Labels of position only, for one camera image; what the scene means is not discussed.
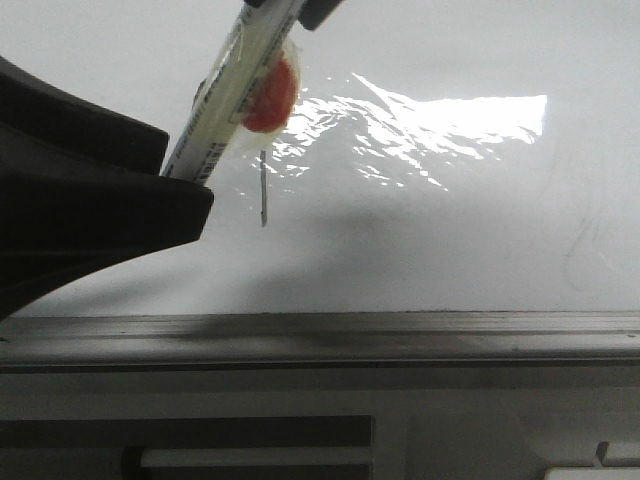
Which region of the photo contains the grey cabinet below board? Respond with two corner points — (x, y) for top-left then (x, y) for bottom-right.
(1, 364), (639, 479)

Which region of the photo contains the white black whiteboard marker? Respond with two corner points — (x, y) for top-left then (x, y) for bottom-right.
(162, 1), (304, 185)

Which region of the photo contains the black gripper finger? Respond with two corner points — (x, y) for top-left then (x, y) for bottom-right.
(1, 61), (214, 316)
(298, 0), (343, 31)

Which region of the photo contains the red magnet under tape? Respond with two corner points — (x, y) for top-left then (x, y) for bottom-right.
(242, 55), (298, 134)

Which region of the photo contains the grey aluminium whiteboard frame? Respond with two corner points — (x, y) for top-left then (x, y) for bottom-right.
(1, 311), (639, 371)

